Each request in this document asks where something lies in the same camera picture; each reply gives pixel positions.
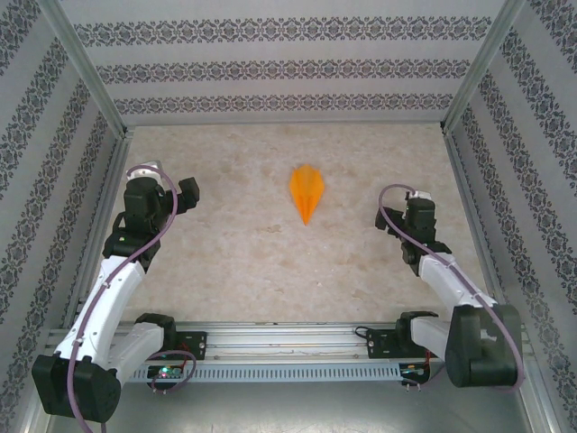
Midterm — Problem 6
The orange paper sheet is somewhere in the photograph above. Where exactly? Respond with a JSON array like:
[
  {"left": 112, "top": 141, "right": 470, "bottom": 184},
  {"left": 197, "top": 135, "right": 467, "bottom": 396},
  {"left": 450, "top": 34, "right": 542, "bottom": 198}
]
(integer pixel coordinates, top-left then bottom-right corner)
[{"left": 288, "top": 164, "right": 326, "bottom": 226}]

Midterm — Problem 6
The grey metal sheet tray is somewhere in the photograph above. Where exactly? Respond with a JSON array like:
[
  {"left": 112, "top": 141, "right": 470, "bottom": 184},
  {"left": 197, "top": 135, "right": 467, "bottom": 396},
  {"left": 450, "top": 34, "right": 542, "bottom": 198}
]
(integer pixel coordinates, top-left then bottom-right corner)
[{"left": 26, "top": 360, "right": 560, "bottom": 433}]

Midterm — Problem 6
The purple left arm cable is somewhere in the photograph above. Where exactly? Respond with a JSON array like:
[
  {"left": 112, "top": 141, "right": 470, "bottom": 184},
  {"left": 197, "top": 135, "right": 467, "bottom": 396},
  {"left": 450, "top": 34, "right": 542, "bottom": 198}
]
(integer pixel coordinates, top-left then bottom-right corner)
[{"left": 66, "top": 165, "right": 197, "bottom": 433}]

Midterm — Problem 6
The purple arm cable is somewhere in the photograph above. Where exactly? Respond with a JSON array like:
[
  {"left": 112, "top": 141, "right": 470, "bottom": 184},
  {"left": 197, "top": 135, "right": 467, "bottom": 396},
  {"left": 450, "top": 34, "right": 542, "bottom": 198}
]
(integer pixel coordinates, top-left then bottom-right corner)
[
  {"left": 66, "top": 165, "right": 197, "bottom": 433},
  {"left": 377, "top": 183, "right": 527, "bottom": 393}
]

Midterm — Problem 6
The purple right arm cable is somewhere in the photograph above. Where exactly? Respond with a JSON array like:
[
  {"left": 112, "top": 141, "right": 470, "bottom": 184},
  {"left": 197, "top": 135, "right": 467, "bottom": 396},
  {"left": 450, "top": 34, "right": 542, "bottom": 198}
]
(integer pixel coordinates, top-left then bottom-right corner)
[{"left": 377, "top": 183, "right": 527, "bottom": 393}]

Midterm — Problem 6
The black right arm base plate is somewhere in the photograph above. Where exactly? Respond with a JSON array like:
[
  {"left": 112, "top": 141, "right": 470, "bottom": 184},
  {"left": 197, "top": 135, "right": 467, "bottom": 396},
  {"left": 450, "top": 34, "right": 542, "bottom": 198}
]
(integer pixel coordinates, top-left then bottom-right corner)
[{"left": 365, "top": 327, "right": 448, "bottom": 360}]

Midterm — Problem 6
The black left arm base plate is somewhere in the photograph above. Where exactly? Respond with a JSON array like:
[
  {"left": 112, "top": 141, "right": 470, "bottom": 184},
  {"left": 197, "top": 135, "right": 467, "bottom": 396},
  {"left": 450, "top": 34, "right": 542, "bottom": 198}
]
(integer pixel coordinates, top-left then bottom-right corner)
[{"left": 173, "top": 331, "right": 208, "bottom": 362}]

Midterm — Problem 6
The aluminium frame post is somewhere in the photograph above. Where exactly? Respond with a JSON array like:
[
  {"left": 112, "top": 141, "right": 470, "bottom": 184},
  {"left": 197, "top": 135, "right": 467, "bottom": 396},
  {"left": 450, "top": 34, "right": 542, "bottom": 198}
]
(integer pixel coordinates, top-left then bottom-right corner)
[
  {"left": 33, "top": 0, "right": 132, "bottom": 139},
  {"left": 441, "top": 0, "right": 528, "bottom": 134}
]

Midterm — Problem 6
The aluminium wall-foot rail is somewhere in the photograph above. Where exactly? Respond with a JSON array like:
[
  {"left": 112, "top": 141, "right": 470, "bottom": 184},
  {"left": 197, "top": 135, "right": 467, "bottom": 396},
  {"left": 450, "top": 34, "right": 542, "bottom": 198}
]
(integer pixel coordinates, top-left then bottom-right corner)
[{"left": 124, "top": 117, "right": 445, "bottom": 129}]

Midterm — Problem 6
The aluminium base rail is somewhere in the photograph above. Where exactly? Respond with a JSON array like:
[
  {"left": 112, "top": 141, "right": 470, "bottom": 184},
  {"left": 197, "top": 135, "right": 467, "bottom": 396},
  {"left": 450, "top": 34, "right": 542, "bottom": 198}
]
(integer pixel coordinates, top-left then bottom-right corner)
[{"left": 44, "top": 320, "right": 533, "bottom": 364}]

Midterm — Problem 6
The slotted grey cable duct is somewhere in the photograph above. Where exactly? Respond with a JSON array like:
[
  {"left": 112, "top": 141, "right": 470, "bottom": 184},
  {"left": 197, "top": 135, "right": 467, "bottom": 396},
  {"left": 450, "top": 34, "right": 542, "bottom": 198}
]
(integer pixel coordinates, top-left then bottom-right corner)
[{"left": 130, "top": 363, "right": 402, "bottom": 383}]

